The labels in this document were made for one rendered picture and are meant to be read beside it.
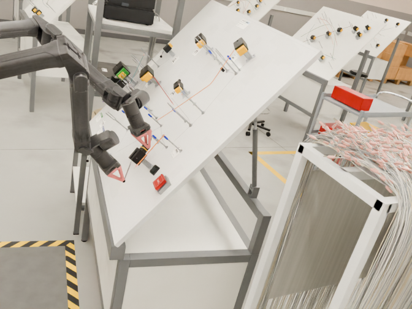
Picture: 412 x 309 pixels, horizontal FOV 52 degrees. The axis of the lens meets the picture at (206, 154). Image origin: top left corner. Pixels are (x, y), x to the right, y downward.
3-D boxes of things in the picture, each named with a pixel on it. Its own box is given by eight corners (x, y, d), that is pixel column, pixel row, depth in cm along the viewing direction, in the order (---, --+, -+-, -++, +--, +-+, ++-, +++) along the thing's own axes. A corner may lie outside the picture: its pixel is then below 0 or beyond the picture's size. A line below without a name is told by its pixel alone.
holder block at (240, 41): (252, 45, 181) (240, 30, 176) (255, 58, 173) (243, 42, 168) (243, 52, 183) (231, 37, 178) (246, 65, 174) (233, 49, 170)
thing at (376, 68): (358, 97, 898) (389, 17, 831) (320, 79, 987) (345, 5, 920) (381, 98, 935) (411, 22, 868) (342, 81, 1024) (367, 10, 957)
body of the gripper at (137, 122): (142, 123, 175) (135, 107, 172) (151, 129, 167) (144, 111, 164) (128, 130, 173) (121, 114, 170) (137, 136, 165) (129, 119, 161)
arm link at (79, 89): (65, 49, 126) (70, 76, 121) (85, 48, 128) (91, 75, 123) (71, 135, 161) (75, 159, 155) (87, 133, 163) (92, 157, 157)
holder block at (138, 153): (135, 162, 175) (128, 157, 173) (143, 152, 176) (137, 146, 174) (138, 165, 172) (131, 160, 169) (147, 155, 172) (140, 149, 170)
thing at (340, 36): (304, 143, 566) (347, 16, 499) (255, 110, 656) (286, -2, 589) (342, 142, 602) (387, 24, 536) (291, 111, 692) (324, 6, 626)
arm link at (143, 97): (106, 104, 168) (111, 88, 162) (122, 91, 177) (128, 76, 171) (130, 121, 167) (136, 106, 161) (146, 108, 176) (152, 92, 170)
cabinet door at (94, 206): (94, 245, 227) (103, 181, 211) (86, 191, 273) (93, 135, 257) (98, 245, 228) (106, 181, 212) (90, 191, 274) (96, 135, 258)
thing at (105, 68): (91, 86, 258) (92, 75, 255) (86, 69, 287) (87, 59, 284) (144, 91, 270) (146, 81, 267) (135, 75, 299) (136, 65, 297)
